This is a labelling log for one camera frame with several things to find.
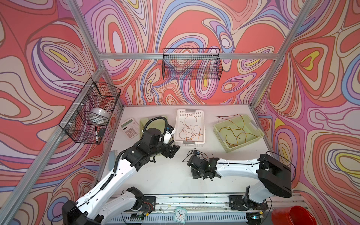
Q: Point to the small green alarm clock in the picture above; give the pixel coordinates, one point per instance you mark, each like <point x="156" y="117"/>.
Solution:
<point x="180" y="215"/>

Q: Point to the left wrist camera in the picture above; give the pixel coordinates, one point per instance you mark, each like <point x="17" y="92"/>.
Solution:
<point x="168" y="137"/>

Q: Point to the red bucket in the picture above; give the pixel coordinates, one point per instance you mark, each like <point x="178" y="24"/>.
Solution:
<point x="295" y="215"/>

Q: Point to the white desk calculator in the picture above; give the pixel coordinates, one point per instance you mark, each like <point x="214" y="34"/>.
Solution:
<point x="130" y="128"/>

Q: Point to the large green perforated basket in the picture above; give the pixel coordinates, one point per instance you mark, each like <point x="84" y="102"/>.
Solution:
<point x="236" y="131"/>

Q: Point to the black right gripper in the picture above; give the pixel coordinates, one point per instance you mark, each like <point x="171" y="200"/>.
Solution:
<point x="194" y="176"/>

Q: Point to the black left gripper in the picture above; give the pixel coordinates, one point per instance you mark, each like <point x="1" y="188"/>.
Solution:
<point x="168" y="148"/>

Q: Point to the black wire basket back wall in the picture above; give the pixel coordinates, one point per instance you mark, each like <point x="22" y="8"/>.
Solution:
<point x="191" y="64"/>

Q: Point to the black wire basket left wall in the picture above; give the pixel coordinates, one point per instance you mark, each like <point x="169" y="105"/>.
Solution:
<point x="93" y="107"/>

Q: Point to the white perforated basket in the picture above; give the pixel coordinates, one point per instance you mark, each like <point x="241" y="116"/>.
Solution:
<point x="190" y="128"/>

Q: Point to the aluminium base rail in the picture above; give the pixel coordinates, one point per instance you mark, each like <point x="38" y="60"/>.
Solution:
<point x="180" y="202"/>

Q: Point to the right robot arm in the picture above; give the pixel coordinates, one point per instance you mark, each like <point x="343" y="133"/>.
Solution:
<point x="273" y="177"/>

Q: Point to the black wire basket wall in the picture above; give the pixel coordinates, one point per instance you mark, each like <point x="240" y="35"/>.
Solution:
<point x="93" y="107"/>
<point x="191" y="64"/>

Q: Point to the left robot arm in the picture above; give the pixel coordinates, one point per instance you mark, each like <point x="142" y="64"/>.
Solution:
<point x="127" y="163"/>

